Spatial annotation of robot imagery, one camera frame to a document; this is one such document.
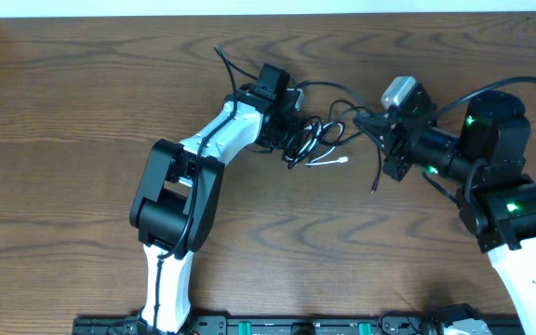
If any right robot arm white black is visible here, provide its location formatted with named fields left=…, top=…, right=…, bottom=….
left=354, top=86, right=536, bottom=334

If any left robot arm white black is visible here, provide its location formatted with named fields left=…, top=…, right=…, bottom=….
left=129, top=64, right=303, bottom=334

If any white USB cable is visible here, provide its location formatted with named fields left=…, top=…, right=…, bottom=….
left=286, top=121, right=350, bottom=168

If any black USB cable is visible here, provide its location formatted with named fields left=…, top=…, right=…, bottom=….
left=244, top=80, right=385, bottom=194

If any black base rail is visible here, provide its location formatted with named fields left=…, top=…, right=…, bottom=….
left=72, top=304, right=525, bottom=335

